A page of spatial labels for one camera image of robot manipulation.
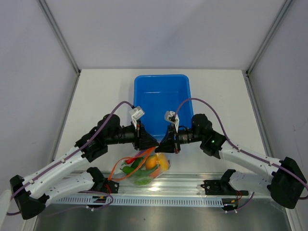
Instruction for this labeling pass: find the green cucumber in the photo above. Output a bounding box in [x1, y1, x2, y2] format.
[121, 157, 143, 175]

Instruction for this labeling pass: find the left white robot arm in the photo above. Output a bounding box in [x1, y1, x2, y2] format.
[10, 114, 158, 220]

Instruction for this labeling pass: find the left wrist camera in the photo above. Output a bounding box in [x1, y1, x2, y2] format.
[129, 106, 145, 129]

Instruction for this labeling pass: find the white slotted cable duct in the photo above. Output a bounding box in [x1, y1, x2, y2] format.
[54, 195, 224, 207]

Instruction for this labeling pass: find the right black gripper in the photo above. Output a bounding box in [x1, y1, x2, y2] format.
[155, 124, 204, 154]

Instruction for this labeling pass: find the aluminium frame post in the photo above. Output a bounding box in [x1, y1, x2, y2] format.
[245, 0, 295, 77]
[37, 0, 81, 75]

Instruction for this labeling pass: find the green chili pepper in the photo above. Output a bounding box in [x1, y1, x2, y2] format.
[132, 165, 160, 177]

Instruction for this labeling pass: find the blue plastic bin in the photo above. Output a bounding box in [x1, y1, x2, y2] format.
[133, 74, 191, 141]

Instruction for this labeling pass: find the aluminium front rail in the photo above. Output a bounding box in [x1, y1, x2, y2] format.
[67, 171, 295, 199]

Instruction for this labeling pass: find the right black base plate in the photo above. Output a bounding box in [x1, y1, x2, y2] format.
[201, 180, 249, 196]

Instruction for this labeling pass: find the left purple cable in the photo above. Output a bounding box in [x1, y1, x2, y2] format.
[6, 101, 135, 216]

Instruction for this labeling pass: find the yellow orange mango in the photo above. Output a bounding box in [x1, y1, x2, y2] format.
[157, 153, 170, 171]

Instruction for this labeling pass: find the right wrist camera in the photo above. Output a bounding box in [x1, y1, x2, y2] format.
[164, 111, 180, 132]

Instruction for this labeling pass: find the left aluminium frame post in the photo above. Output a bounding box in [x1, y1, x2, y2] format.
[37, 0, 81, 75]

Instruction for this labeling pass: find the red chili pepper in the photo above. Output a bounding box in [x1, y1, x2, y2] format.
[125, 157, 137, 165]

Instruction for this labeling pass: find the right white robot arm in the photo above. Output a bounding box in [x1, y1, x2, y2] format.
[155, 126, 307, 209]

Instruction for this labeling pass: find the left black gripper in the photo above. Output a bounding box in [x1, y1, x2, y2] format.
[106, 119, 159, 151]

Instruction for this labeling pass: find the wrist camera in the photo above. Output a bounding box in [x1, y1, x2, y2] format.
[129, 106, 145, 129]
[164, 111, 180, 132]

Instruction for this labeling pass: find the clear orange zip bag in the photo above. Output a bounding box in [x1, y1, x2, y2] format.
[108, 148, 171, 185]

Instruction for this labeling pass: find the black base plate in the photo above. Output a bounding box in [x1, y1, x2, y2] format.
[201, 180, 249, 196]
[103, 180, 119, 194]

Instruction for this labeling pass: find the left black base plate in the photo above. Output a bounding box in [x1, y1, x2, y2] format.
[103, 180, 119, 194]

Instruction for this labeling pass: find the right aluminium frame post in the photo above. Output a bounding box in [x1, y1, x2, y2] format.
[245, 0, 295, 77]

